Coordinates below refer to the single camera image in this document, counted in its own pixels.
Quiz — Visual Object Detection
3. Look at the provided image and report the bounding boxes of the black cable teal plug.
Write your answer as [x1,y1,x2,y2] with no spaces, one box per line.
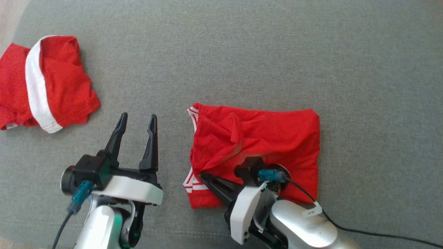
[258,169,443,249]
[52,181,94,249]

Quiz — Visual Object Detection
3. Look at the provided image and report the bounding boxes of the left black cable teal plug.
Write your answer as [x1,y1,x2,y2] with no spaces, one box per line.
[52,181,94,249]

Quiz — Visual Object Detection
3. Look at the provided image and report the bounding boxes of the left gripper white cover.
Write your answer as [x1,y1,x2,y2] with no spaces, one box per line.
[92,112,164,248]

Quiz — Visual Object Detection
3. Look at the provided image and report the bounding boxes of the red mesh shorts white band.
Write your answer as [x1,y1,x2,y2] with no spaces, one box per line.
[0,35,101,134]

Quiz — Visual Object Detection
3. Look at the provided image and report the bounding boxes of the red jersey with striped trim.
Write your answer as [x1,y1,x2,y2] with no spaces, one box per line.
[183,103,320,210]

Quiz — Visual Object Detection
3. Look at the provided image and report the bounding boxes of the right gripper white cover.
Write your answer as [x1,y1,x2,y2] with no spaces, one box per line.
[199,172,288,249]

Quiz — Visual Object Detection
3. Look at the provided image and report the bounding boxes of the white cable tag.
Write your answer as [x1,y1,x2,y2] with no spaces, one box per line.
[302,204,323,218]

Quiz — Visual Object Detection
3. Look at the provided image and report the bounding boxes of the right black cable teal plug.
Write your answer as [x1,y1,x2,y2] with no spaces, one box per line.
[258,169,443,249]

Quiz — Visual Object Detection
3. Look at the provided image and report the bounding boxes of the grey sofa seat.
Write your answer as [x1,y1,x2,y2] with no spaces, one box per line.
[0,0,443,249]

